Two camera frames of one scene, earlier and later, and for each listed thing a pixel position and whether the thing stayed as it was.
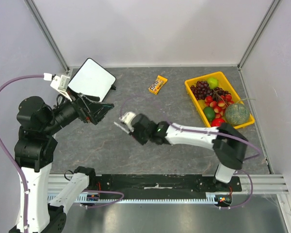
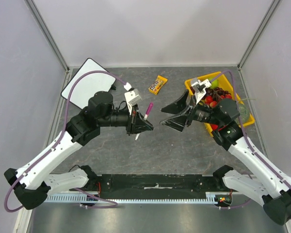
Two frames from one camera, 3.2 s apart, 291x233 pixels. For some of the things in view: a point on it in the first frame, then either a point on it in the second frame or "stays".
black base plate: x=165 y=186 stays
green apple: x=213 y=82 stays
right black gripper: x=136 y=131 to x=189 y=116
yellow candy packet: x=157 y=84 stays
